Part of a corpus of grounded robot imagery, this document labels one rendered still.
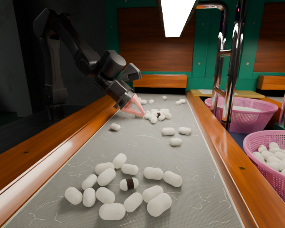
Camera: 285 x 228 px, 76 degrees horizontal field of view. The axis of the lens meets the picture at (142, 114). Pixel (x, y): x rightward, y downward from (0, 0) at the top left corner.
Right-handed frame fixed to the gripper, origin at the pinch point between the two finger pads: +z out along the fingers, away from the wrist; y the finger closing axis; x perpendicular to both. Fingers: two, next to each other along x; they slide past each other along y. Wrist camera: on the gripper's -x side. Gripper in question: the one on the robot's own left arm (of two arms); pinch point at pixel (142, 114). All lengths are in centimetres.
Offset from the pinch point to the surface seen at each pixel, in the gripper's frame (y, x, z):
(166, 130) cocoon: -14.3, -5.6, 6.4
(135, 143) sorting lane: -20.0, 0.8, 1.6
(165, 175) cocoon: -34.6, -5.3, 6.2
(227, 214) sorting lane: -40.0, -9.6, 13.5
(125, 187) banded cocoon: -37.6, -0.9, 1.8
